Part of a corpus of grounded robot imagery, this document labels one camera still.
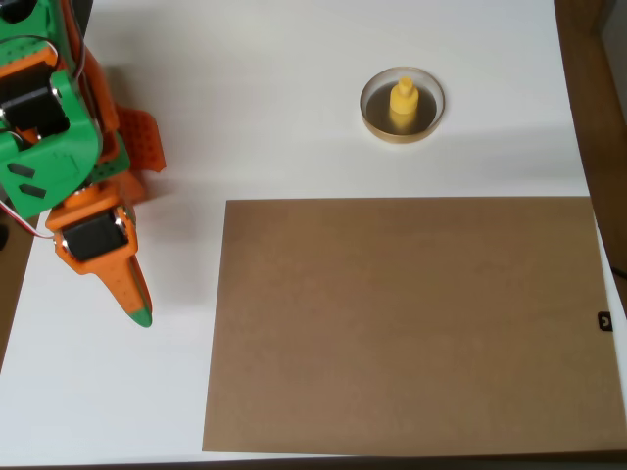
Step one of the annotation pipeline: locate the small yellow plastic piece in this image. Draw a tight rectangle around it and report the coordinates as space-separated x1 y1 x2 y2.
388 76 421 119

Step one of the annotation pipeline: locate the orange robot base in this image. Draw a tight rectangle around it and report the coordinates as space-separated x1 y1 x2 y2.
92 104 169 205

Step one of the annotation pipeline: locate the round shallow metal dish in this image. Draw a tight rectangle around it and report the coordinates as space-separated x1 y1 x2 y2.
359 66 447 146

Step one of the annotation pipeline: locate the brown cardboard board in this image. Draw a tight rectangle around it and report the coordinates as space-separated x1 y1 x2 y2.
202 194 627 454

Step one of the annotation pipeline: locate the white red servo cable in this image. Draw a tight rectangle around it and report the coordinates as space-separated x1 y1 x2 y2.
0 199 56 241

